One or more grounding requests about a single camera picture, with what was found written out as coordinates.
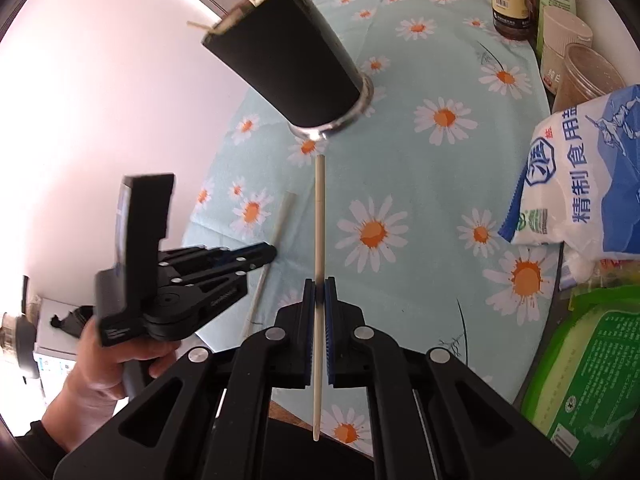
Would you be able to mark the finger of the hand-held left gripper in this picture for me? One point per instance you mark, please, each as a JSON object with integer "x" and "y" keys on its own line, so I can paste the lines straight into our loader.
{"x": 260, "y": 255}
{"x": 200, "y": 255}

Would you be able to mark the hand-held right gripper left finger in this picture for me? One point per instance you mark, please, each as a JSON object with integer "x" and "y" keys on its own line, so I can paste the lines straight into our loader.
{"x": 310, "y": 310}

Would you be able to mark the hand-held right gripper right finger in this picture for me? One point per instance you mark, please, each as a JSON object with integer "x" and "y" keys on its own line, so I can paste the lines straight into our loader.
{"x": 330, "y": 310}

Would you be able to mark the black metal utensil cup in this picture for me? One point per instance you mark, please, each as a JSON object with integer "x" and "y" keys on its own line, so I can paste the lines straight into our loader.
{"x": 290, "y": 60}

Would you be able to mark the person's left forearm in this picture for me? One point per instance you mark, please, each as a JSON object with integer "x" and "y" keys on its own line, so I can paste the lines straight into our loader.
{"x": 75, "y": 425}

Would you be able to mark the person's left hand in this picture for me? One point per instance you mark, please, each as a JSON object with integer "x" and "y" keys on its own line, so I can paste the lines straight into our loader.
{"x": 105, "y": 370}

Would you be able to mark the white appliance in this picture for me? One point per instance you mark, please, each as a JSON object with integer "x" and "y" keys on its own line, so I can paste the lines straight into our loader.
{"x": 55, "y": 350}

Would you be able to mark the daisy print tablecloth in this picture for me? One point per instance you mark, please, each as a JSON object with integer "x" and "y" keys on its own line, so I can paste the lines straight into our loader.
{"x": 425, "y": 170}

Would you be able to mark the dark round appliance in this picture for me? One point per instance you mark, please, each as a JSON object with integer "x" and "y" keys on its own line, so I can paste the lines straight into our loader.
{"x": 20, "y": 345}

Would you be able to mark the small white plastic bag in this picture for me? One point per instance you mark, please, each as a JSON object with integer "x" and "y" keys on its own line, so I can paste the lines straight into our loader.
{"x": 577, "y": 267}

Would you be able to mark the green food packet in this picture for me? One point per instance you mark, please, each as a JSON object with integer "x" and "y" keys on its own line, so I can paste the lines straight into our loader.
{"x": 595, "y": 375}

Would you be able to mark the white and blue salt bag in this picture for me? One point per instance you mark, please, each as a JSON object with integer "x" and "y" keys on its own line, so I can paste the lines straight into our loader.
{"x": 590, "y": 180}

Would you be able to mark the red snack packet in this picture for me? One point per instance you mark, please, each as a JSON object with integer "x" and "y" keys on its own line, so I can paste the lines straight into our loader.
{"x": 620, "y": 270}

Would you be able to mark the clear jar with brown contents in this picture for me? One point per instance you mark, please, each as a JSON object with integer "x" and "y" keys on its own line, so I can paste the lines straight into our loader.
{"x": 587, "y": 77}

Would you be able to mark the dark sauce bottle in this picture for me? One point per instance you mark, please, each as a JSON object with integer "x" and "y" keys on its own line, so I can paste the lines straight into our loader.
{"x": 510, "y": 0}

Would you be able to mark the white lidded jar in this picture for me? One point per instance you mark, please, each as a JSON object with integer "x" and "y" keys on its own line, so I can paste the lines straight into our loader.
{"x": 562, "y": 35}

